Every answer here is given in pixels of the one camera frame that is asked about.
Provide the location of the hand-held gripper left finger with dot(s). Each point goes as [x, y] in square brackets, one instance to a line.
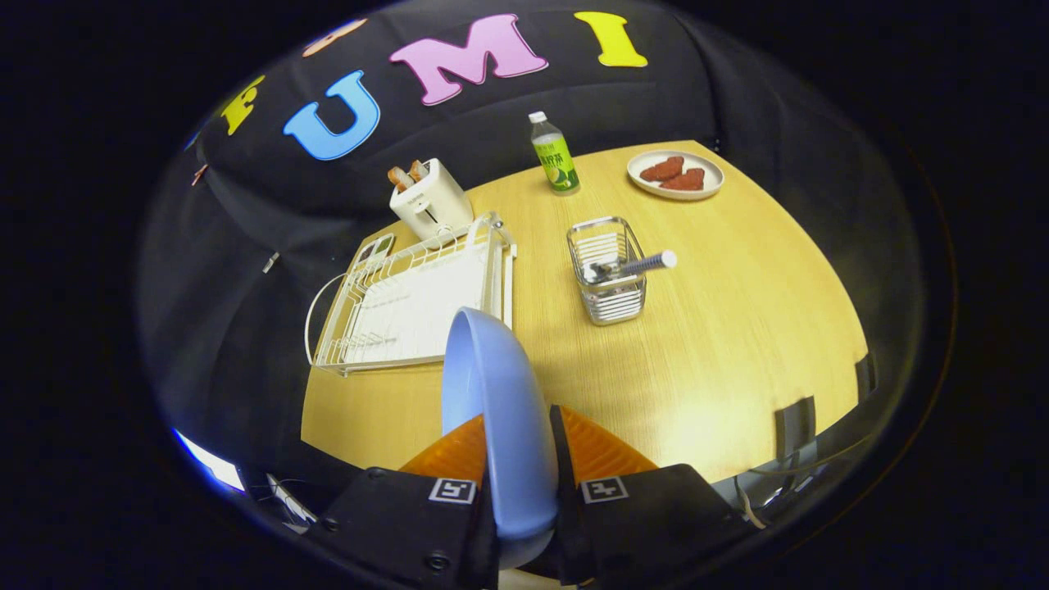
[393, 524]

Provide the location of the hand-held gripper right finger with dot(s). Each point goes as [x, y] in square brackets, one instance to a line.
[564, 459]

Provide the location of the blue plate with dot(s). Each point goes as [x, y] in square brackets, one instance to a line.
[500, 393]

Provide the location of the beige plate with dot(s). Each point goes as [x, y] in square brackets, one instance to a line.
[713, 174]

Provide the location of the lit monitor screen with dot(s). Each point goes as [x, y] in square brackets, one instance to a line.
[209, 460]

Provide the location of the compartment tray with food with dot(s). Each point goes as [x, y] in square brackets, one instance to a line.
[373, 250]

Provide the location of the white toaster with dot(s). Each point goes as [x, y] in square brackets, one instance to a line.
[438, 205]

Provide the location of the silver clip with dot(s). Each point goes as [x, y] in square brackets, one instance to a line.
[270, 262]

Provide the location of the green tea bottle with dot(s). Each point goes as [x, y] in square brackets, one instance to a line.
[556, 160]

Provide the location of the red meat piece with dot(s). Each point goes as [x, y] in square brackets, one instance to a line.
[684, 180]
[662, 169]

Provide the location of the toast slice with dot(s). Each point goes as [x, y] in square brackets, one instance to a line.
[399, 178]
[418, 170]

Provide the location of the black backdrop cloth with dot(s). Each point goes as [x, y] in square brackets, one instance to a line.
[492, 131]

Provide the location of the orange clip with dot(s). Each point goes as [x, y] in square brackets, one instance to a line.
[199, 174]

